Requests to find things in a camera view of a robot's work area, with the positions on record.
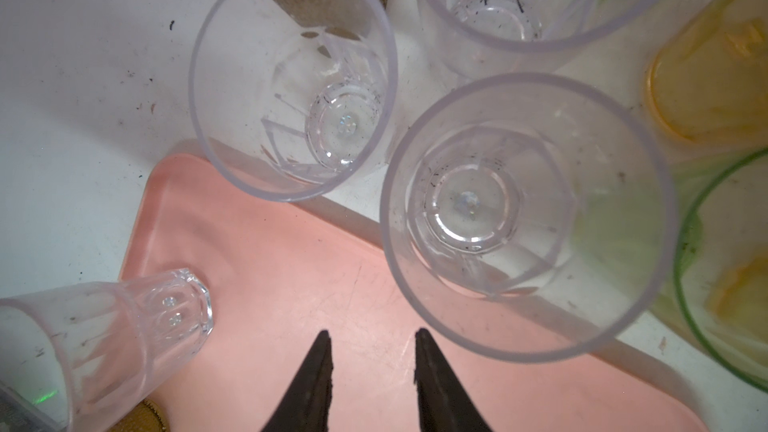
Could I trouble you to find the pink plastic tray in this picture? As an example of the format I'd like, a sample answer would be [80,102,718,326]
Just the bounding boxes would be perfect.
[121,154,705,431]

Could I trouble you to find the short bright green cup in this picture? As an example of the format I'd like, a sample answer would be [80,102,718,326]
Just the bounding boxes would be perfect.
[651,148,767,391]

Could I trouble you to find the brown dimpled cup front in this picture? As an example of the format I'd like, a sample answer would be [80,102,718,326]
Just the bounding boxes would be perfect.
[108,399,170,432]

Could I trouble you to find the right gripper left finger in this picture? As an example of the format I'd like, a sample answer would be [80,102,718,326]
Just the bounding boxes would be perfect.
[262,330,333,432]

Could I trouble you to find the short yellow cup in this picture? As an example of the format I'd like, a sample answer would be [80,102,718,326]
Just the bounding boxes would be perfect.
[645,0,767,148]

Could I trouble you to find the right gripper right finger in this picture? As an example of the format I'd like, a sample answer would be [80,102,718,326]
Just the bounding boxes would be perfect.
[414,328,491,431]

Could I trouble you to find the clear faceted cup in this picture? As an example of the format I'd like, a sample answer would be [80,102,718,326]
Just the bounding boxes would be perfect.
[379,73,679,363]
[188,0,398,202]

